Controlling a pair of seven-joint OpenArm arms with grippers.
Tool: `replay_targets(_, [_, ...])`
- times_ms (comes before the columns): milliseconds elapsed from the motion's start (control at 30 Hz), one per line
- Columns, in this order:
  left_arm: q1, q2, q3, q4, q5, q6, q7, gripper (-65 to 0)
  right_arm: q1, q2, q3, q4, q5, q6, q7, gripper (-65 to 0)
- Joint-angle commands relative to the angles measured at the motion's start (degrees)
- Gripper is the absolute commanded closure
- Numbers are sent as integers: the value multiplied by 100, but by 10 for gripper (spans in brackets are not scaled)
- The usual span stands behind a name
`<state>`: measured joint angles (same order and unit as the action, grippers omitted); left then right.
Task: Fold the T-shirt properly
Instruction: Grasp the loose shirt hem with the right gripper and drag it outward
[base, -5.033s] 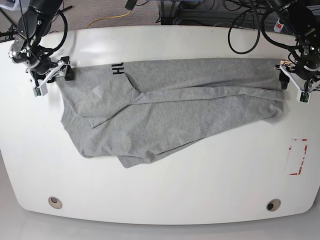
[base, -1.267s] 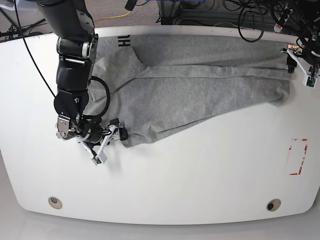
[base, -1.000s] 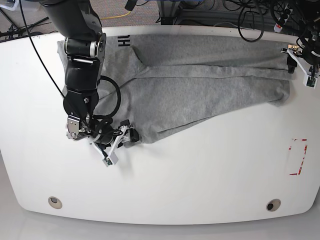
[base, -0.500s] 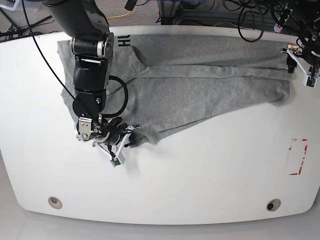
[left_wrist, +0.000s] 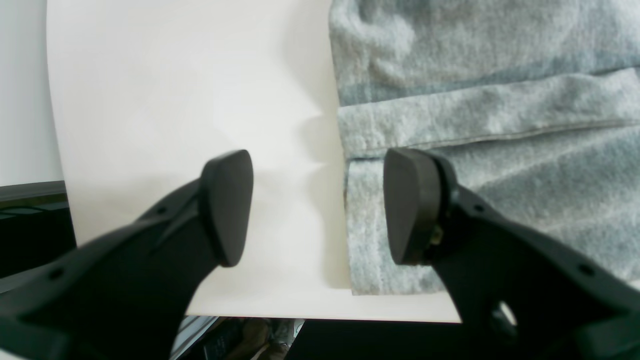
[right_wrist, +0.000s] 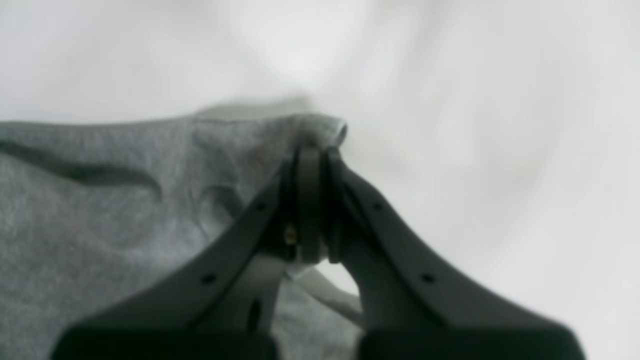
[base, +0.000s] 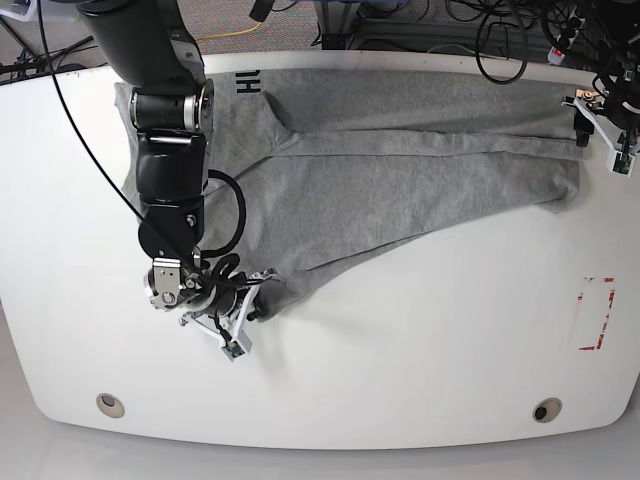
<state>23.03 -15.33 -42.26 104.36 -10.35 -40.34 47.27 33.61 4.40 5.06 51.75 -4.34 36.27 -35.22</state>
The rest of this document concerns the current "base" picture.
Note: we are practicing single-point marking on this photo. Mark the red tape rectangle marking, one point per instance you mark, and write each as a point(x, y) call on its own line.
point(593, 310)

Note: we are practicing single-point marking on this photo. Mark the right table cable grommet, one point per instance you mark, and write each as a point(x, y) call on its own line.
point(547, 410)

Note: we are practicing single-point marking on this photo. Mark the white power strip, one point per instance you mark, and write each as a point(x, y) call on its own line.
point(568, 22)

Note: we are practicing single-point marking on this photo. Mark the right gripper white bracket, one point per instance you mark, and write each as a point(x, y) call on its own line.
point(225, 314)

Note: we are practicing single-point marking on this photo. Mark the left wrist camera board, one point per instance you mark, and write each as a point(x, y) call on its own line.
point(621, 163)

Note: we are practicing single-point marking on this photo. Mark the left table cable grommet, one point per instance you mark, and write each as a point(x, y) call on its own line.
point(110, 405)

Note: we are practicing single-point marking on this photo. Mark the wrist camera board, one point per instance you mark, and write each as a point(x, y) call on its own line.
point(621, 163)
point(237, 347)

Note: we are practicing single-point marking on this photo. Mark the grey T-shirt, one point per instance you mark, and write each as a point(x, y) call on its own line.
point(339, 166)

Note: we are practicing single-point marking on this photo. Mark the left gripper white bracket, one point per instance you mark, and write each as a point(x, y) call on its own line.
point(617, 122)

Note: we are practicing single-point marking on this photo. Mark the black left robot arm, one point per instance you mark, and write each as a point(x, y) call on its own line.
point(617, 65)

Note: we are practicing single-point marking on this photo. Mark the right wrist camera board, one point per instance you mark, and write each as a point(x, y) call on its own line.
point(237, 347)

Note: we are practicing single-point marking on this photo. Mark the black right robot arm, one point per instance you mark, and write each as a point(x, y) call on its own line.
point(171, 111)

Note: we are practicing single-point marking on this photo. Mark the black tripod stand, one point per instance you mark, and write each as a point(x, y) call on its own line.
point(68, 42)

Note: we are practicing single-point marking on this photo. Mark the table cable grommet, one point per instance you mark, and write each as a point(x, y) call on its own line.
point(110, 405)
point(547, 410)

